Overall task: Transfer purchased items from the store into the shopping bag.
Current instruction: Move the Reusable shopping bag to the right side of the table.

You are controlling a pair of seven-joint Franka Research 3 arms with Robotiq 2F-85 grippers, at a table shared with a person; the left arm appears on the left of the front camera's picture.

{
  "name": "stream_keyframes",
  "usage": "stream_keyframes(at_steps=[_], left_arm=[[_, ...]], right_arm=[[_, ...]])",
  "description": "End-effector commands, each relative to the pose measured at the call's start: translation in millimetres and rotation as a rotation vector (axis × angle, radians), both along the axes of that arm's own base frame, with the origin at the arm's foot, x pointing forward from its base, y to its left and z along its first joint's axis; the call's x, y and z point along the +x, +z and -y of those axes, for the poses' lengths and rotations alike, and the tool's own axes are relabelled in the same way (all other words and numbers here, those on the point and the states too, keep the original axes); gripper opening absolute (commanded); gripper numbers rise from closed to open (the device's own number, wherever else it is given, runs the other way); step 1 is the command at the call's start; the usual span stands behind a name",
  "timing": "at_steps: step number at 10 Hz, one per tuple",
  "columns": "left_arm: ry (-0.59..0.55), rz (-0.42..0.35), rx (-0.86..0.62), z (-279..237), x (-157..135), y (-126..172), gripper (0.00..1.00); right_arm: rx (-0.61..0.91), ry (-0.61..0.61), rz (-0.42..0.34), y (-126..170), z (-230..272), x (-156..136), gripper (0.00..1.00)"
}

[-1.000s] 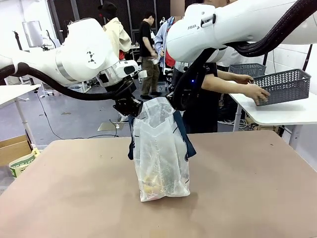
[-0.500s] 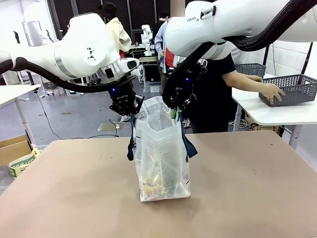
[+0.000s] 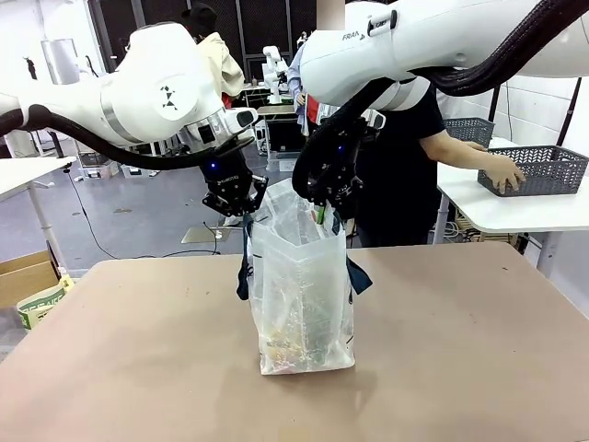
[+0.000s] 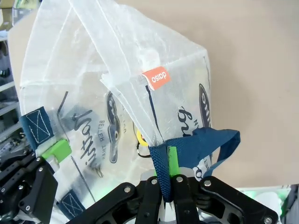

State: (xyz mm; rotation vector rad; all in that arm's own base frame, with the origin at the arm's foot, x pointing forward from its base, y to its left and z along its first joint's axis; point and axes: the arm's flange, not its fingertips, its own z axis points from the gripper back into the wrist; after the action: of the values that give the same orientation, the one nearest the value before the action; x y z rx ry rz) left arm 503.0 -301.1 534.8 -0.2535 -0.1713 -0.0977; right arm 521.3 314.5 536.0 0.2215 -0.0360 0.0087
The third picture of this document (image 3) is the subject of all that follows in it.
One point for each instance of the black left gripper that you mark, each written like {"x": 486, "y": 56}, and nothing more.
{"x": 227, "y": 177}

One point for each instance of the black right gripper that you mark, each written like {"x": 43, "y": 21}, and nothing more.
{"x": 340, "y": 159}

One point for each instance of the translucent white shopping bag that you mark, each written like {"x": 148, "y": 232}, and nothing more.
{"x": 299, "y": 285}

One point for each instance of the grey plastic mesh basket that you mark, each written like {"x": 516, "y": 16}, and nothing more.
{"x": 552, "y": 175}
{"x": 469, "y": 129}

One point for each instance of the small white background robot arm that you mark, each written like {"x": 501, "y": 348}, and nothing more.
{"x": 271, "y": 69}

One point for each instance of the person's right forearm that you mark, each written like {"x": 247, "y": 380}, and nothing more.
{"x": 465, "y": 159}

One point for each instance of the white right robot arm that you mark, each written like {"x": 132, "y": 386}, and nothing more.
{"x": 414, "y": 41}

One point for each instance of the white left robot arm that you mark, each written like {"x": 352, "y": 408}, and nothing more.
{"x": 152, "y": 92}

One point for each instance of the person's left hand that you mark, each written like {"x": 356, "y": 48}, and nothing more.
{"x": 474, "y": 146}

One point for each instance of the person's right hand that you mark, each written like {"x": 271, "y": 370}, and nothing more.
{"x": 506, "y": 177}

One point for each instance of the grey metal floor plate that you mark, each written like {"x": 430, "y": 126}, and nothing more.
{"x": 232, "y": 222}
{"x": 202, "y": 236}

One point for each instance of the clear plastic storage bin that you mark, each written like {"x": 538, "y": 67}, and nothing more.
{"x": 99, "y": 171}
{"x": 283, "y": 163}
{"x": 138, "y": 173}

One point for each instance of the white computer tower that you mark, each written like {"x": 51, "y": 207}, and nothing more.
{"x": 261, "y": 138}

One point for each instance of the person in black t-shirt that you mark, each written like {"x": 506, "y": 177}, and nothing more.
{"x": 396, "y": 184}

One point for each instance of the black equipment case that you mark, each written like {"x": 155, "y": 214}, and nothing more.
{"x": 283, "y": 136}

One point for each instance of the small wooden top table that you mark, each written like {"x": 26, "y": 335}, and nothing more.
{"x": 276, "y": 109}

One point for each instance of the person in blue shirt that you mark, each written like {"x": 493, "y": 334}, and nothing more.
{"x": 301, "y": 78}

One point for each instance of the person in beige hoodie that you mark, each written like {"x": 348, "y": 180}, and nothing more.
{"x": 221, "y": 60}

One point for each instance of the colourful snack packet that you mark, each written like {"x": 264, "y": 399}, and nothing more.
{"x": 285, "y": 345}

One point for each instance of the wooden crate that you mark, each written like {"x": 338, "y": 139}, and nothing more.
{"x": 488, "y": 230}

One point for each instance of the white side table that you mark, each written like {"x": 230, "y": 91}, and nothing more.
{"x": 506, "y": 212}

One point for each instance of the black stand pole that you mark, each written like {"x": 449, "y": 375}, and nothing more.
{"x": 568, "y": 115}
{"x": 495, "y": 103}

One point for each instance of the white height-adjustable table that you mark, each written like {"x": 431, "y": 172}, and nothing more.
{"x": 23, "y": 177}

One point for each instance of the green and white paper sack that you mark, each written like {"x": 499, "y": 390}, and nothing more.
{"x": 41, "y": 306}

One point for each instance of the brown cardboard box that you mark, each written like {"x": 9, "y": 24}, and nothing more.
{"x": 23, "y": 281}

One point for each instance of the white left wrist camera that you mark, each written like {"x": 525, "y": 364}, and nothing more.
{"x": 241, "y": 119}

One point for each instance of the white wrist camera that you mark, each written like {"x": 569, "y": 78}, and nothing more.
{"x": 241, "y": 119}
{"x": 377, "y": 120}

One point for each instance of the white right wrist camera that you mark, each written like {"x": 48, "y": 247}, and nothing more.
{"x": 377, "y": 120}

